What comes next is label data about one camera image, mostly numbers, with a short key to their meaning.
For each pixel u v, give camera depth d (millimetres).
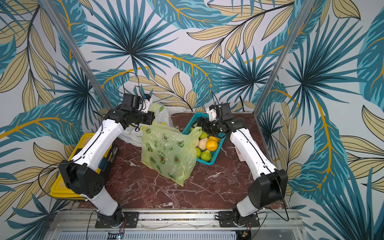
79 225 749
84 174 419
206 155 902
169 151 758
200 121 689
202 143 947
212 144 900
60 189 664
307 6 687
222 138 925
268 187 413
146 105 688
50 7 673
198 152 897
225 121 597
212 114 719
